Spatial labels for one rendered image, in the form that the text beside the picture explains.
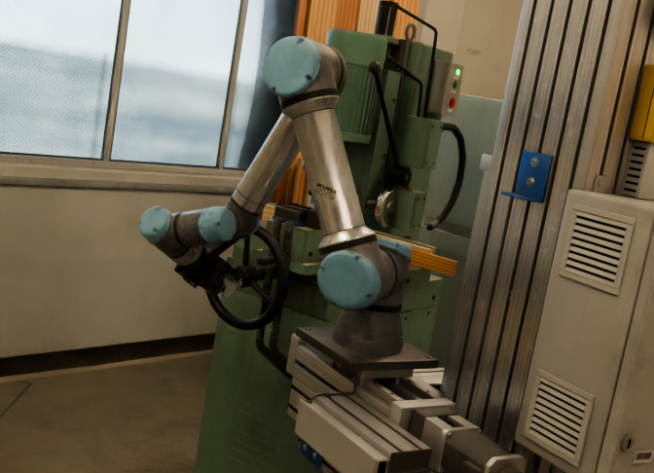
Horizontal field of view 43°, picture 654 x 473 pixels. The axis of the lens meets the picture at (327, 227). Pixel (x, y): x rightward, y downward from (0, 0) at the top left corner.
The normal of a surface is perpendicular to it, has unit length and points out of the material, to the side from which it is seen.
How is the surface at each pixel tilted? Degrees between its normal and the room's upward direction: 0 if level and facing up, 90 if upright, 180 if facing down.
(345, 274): 97
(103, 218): 90
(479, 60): 90
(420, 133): 90
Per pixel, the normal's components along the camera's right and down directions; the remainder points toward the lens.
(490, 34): -0.68, 0.00
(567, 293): -0.84, -0.06
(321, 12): 0.71, 0.17
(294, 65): -0.43, -0.05
